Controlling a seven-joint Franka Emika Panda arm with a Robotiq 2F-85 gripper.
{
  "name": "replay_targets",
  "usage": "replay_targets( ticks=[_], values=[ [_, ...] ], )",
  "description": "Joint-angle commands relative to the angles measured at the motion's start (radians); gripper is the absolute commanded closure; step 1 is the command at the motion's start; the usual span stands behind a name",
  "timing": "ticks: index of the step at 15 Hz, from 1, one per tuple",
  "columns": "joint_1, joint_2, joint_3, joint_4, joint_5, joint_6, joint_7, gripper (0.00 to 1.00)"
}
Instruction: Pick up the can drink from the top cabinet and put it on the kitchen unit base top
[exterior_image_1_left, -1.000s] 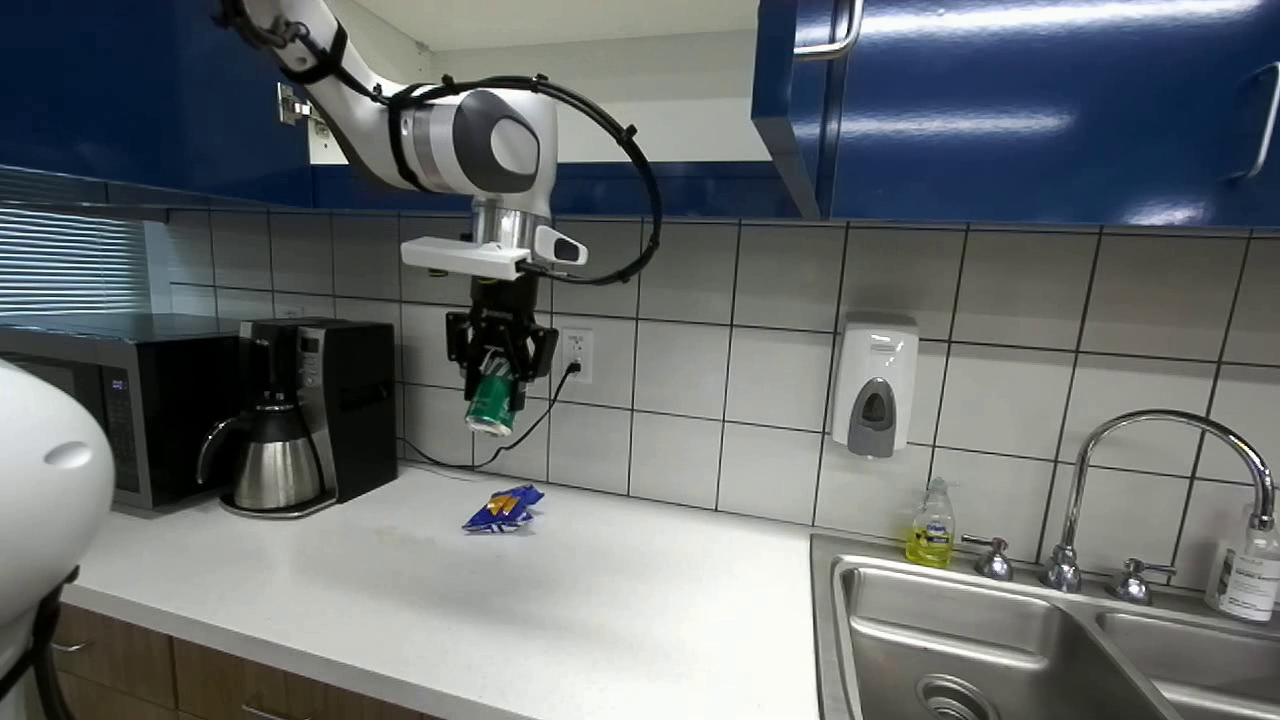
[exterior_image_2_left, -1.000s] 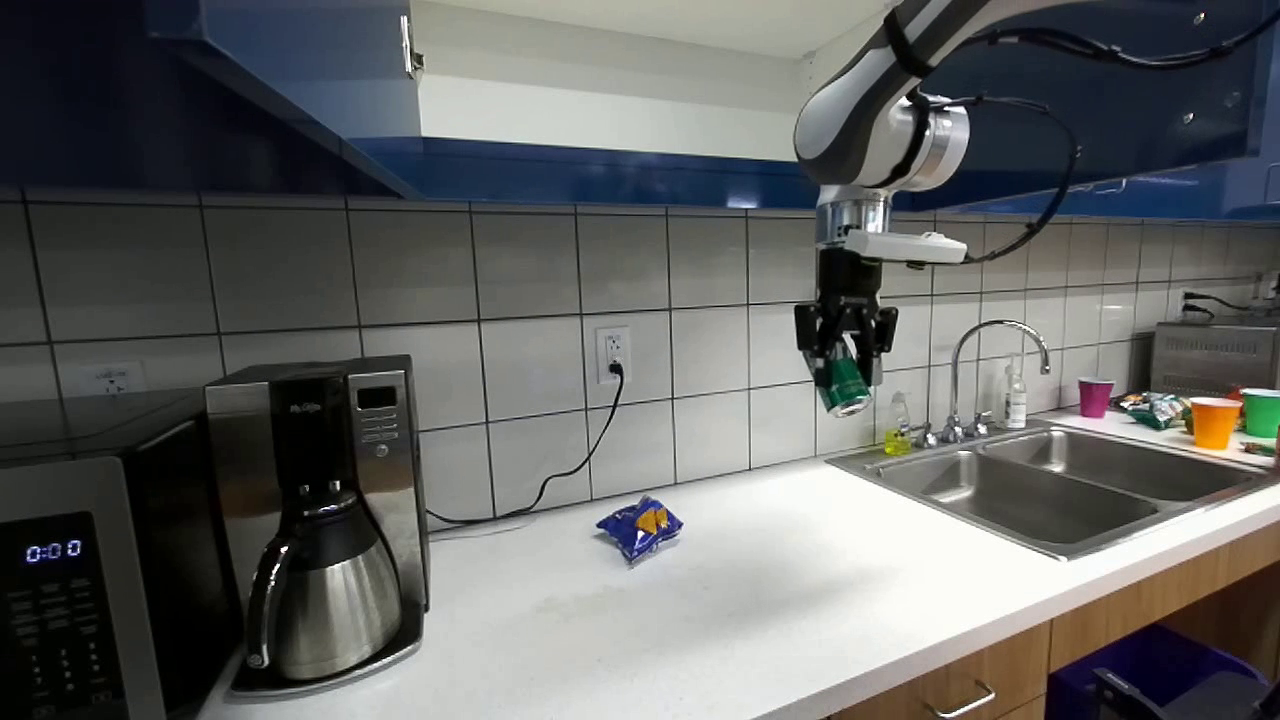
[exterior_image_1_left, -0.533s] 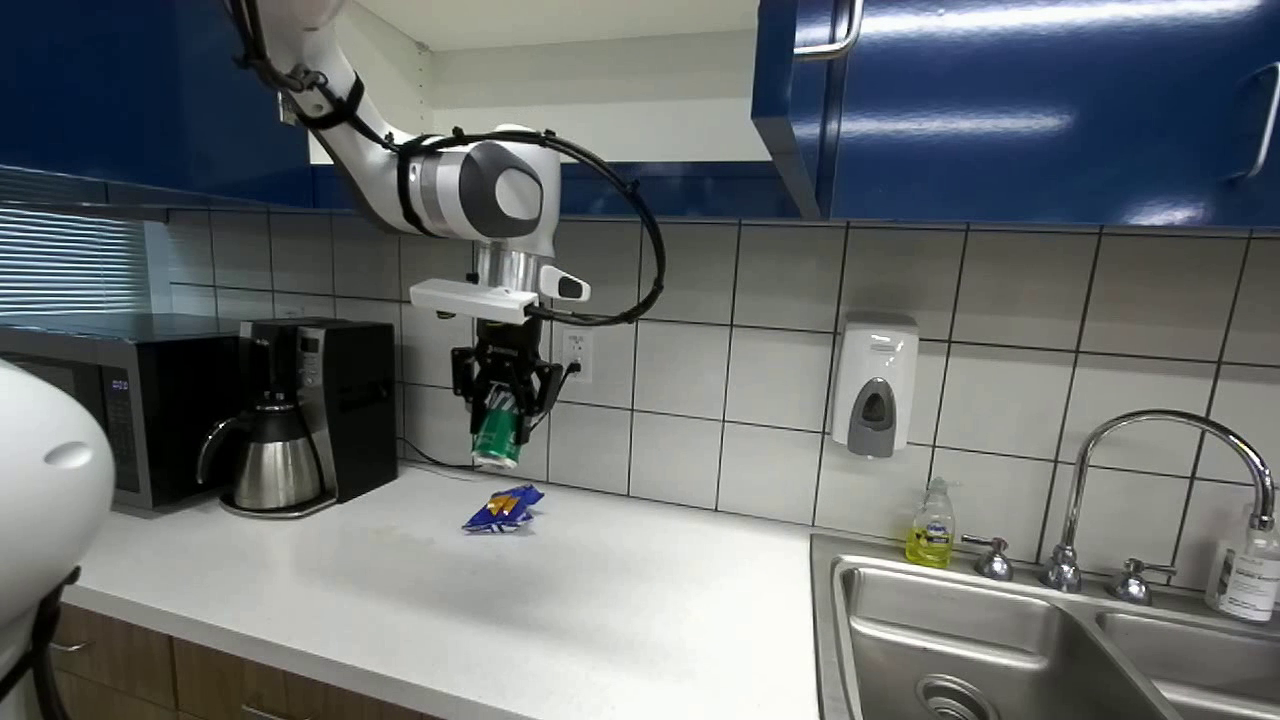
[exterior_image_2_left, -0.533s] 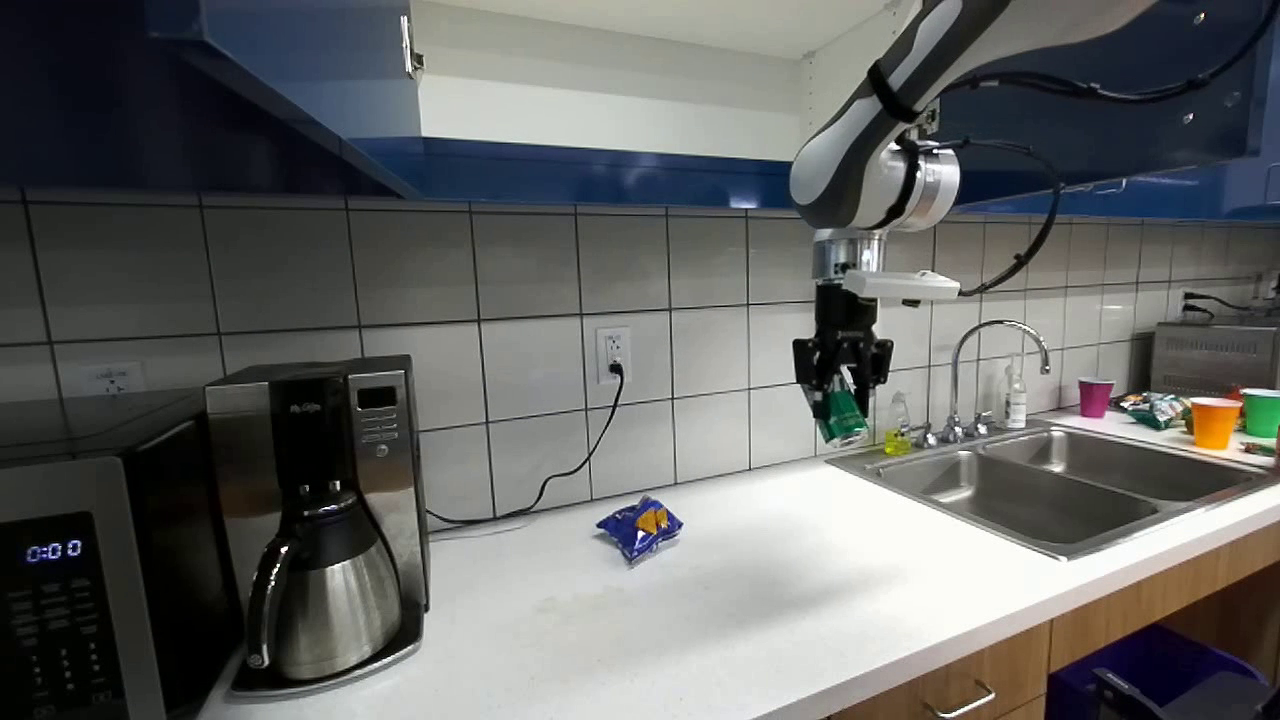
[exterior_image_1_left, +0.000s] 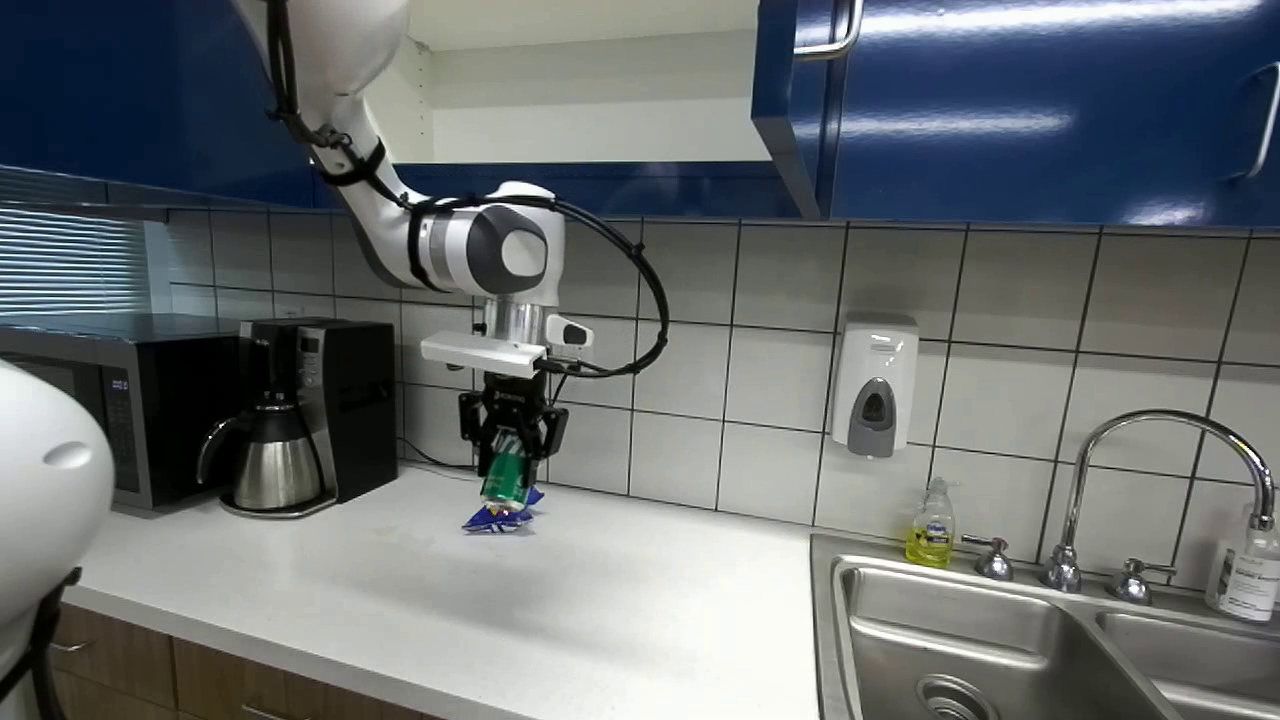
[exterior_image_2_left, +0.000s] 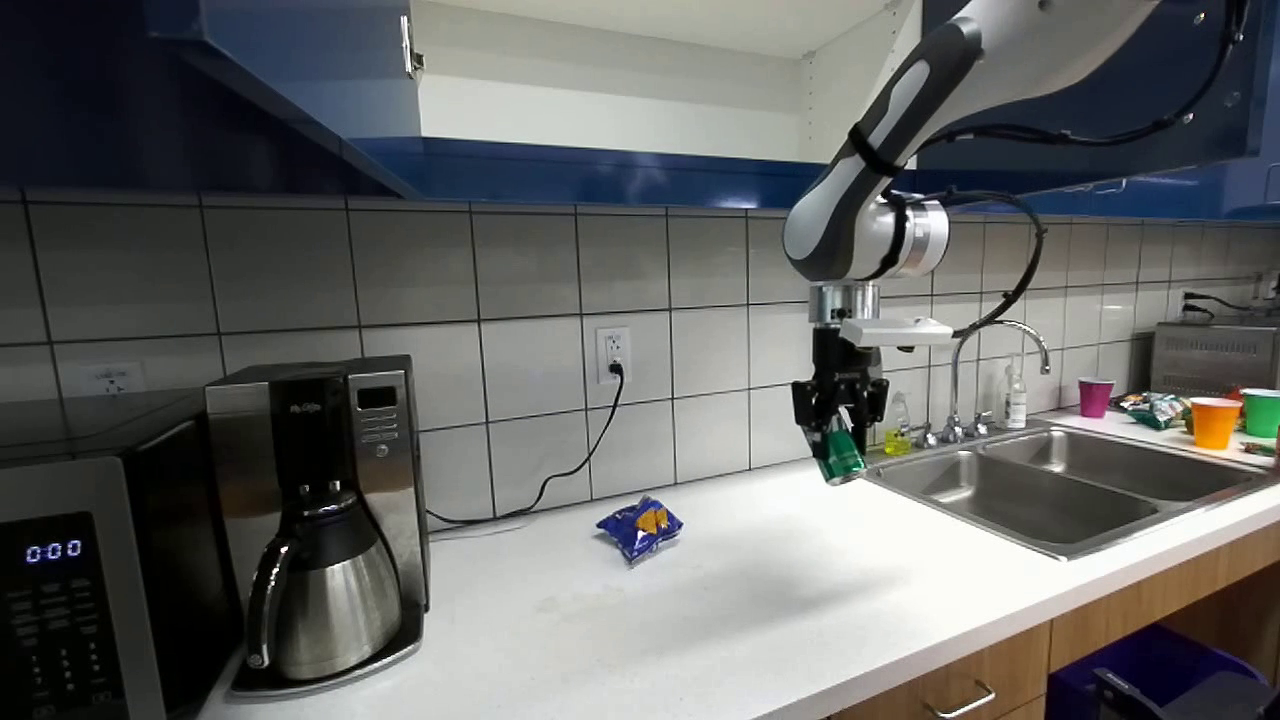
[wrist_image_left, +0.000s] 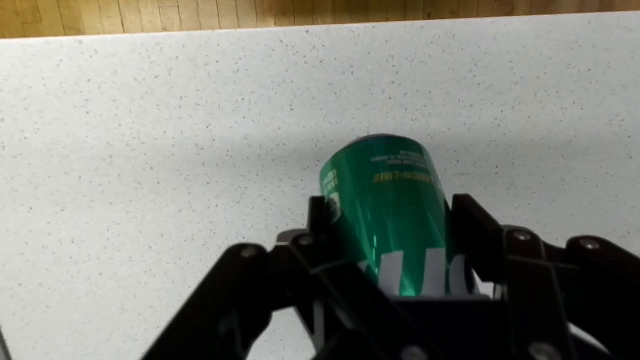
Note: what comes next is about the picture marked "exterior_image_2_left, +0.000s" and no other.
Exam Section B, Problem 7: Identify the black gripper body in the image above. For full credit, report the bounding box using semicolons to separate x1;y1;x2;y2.
793;322;892;406

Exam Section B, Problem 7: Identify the green drink can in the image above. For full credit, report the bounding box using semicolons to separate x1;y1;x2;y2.
814;406;873;487

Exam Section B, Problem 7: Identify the wooden base cabinet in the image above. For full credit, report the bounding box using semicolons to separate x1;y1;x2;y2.
821;516;1280;720

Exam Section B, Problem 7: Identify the blue cabinet door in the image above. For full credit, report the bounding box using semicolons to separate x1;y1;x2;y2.
139;0;423;201
915;0;1280;223

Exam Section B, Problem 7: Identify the metal cabinet hinge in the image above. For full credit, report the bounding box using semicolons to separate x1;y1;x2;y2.
393;13;429;79

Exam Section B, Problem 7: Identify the yellow dish soap bottle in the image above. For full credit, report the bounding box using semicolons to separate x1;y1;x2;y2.
873;391;924;460

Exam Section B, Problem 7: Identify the chrome gooseneck faucet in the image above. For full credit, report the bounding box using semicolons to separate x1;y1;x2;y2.
941;314;1055;445

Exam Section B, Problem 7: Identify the blue snack bag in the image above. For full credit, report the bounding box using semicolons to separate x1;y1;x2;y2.
592;492;690;567

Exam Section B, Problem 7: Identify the stainless steel sink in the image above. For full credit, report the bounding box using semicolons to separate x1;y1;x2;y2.
861;421;1280;563

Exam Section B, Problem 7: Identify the pink plastic cup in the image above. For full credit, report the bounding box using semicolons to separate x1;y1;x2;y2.
1074;376;1115;422

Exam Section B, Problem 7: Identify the colourful snack packet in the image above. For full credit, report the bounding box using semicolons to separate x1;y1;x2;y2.
1115;386;1198;434

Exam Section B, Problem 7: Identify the orange plastic cup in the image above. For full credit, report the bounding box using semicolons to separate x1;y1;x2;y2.
1184;391;1245;454

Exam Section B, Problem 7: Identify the steel countertop appliance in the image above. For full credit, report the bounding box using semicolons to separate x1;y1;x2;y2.
1145;314;1280;400

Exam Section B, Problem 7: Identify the green plastic cup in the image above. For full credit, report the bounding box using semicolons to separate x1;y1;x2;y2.
1238;384;1280;445

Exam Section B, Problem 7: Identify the blue plastic bin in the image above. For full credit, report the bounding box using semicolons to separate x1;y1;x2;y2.
1043;619;1280;720

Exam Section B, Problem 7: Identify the black coffee maker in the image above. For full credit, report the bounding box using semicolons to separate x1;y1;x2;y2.
203;351;431;698

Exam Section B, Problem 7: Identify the stainless steel coffee carafe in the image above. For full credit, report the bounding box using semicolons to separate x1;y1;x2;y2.
241;479;407;688

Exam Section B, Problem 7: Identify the black microwave oven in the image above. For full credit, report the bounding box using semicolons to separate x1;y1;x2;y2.
0;396;247;720

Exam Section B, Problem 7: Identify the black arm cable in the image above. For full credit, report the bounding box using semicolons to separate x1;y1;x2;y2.
932;0;1257;338

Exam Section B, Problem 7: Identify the white wall outlet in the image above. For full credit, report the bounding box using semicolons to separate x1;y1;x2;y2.
592;322;639;391

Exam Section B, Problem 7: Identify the black power cord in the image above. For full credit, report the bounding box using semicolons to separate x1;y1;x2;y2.
423;359;633;527

